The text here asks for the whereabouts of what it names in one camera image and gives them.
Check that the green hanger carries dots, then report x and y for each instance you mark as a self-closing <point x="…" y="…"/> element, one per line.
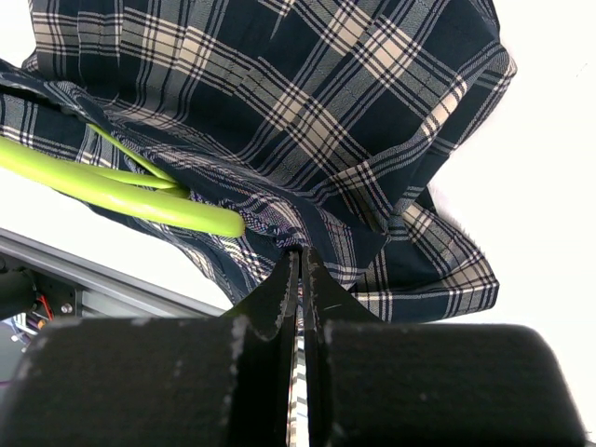
<point x="154" y="196"/>

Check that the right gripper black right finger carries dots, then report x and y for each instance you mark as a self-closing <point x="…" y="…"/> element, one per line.
<point x="372" y="383"/>

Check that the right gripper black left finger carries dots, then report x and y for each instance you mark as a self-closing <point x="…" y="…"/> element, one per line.
<point x="220" y="381"/>

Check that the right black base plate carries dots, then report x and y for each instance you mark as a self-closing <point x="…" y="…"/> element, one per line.
<point x="27" y="291"/>

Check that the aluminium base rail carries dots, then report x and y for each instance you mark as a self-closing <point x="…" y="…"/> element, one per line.
<point x="101" y="291"/>

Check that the navy plaid skirt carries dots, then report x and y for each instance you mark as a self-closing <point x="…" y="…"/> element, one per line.
<point x="320" y="122"/>

